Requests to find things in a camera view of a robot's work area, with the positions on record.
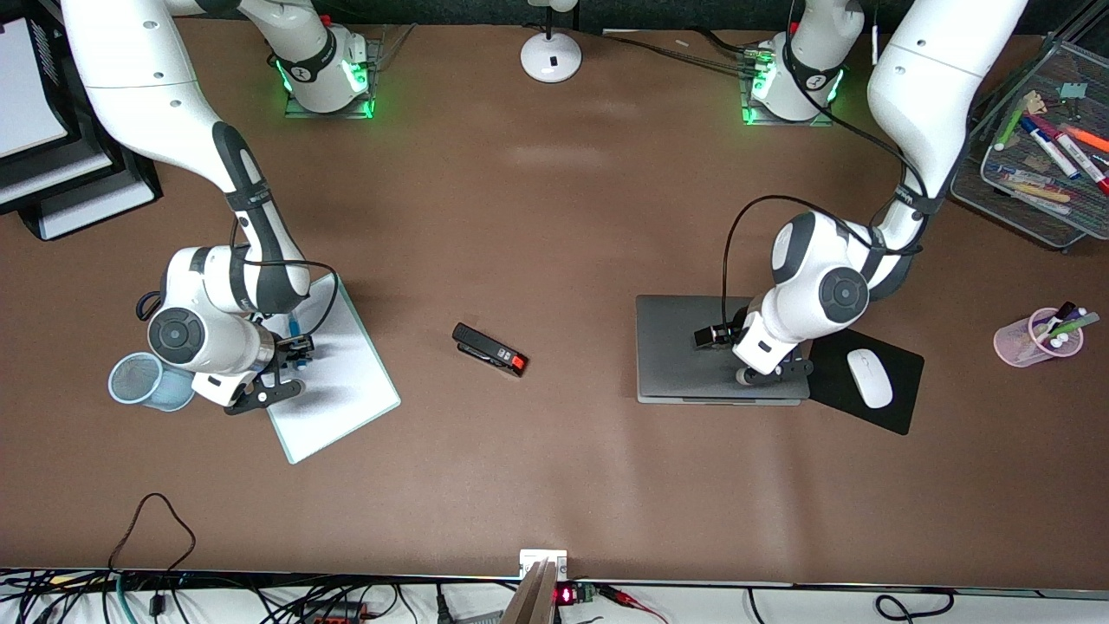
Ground grey laptop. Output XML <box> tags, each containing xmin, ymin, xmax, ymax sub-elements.
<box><xmin>635</xmin><ymin>295</ymin><xmax>811</xmax><ymax>406</ymax></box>

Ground green tray marker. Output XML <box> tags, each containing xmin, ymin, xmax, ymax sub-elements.
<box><xmin>994</xmin><ymin>101</ymin><xmax>1029</xmax><ymax>153</ymax></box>

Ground blue and white tray marker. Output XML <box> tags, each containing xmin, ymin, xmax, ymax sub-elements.
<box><xmin>1020</xmin><ymin>115</ymin><xmax>1081</xmax><ymax>181</ymax></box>

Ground red and white tray marker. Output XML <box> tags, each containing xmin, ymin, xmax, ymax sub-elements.
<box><xmin>1051</xmin><ymin>130</ymin><xmax>1109</xmax><ymax>196</ymax></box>

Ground mint clipboard with white paper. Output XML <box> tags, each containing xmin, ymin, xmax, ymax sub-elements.
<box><xmin>260</xmin><ymin>273</ymin><xmax>402</xmax><ymax>465</ymax></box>

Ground black mouse pad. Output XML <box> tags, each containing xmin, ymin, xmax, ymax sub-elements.
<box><xmin>801</xmin><ymin>328</ymin><xmax>925</xmax><ymax>436</ymax></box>

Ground white computer mouse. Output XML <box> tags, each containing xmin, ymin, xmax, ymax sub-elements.
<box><xmin>846</xmin><ymin>348</ymin><xmax>894</xmax><ymax>410</ymax></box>

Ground blue mesh pen cup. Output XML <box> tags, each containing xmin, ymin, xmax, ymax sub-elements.
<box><xmin>107</xmin><ymin>351</ymin><xmax>198</xmax><ymax>413</ymax></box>

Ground black stapler with red end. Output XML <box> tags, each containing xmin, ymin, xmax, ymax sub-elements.
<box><xmin>451</xmin><ymin>322</ymin><xmax>529</xmax><ymax>379</ymax></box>

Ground black stacked paper tray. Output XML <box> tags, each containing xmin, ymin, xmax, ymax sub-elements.
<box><xmin>0</xmin><ymin>0</ymin><xmax>164</xmax><ymax>242</ymax></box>

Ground white paper sheet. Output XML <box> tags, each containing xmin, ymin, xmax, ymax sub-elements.
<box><xmin>0</xmin><ymin>17</ymin><xmax>70</xmax><ymax>161</ymax></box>
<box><xmin>39</xmin><ymin>173</ymin><xmax>159</xmax><ymax>241</ymax></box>

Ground white mounting plate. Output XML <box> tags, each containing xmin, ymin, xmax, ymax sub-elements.
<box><xmin>519</xmin><ymin>549</ymin><xmax>569</xmax><ymax>582</ymax></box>

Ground pink translucent cup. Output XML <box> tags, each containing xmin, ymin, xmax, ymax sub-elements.
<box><xmin>993</xmin><ymin>308</ymin><xmax>1085</xmax><ymax>368</ymax></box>

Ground white lamp base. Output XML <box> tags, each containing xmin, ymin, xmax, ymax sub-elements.
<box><xmin>520</xmin><ymin>0</ymin><xmax>583</xmax><ymax>85</ymax></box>

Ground orange highlighter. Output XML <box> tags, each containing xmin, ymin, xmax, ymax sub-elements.
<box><xmin>1061</xmin><ymin>124</ymin><xmax>1109</xmax><ymax>155</ymax></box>

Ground black mesh desk tray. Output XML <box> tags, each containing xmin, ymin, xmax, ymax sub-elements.
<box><xmin>950</xmin><ymin>39</ymin><xmax>1109</xmax><ymax>252</ymax></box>

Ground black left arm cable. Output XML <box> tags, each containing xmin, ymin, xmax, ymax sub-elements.
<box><xmin>721</xmin><ymin>0</ymin><xmax>932</xmax><ymax>335</ymax></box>

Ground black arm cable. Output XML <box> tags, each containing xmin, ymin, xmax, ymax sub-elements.
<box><xmin>721</xmin><ymin>0</ymin><xmax>932</xmax><ymax>335</ymax></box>
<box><xmin>229</xmin><ymin>217</ymin><xmax>340</xmax><ymax>339</ymax></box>

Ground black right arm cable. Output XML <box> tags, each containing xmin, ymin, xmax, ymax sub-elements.
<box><xmin>229</xmin><ymin>217</ymin><xmax>340</xmax><ymax>339</ymax></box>

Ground black looped cable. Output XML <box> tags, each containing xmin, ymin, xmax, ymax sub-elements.
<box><xmin>107</xmin><ymin>492</ymin><xmax>197</xmax><ymax>575</ymax></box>

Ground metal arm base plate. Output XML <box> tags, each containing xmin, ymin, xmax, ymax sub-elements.
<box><xmin>741</xmin><ymin>48</ymin><xmax>837</xmax><ymax>128</ymax></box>
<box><xmin>284</xmin><ymin>39</ymin><xmax>382</xmax><ymax>120</ymax></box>

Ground red and black wire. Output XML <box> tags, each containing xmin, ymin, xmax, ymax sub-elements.
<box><xmin>598</xmin><ymin>585</ymin><xmax>670</xmax><ymax>624</ymax></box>

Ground black base cables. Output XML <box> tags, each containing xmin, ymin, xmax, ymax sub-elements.
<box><xmin>606</xmin><ymin>30</ymin><xmax>772</xmax><ymax>79</ymax></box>

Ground wooden camera stand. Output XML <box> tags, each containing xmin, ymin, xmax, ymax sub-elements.
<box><xmin>501</xmin><ymin>559</ymin><xmax>560</xmax><ymax>624</ymax></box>

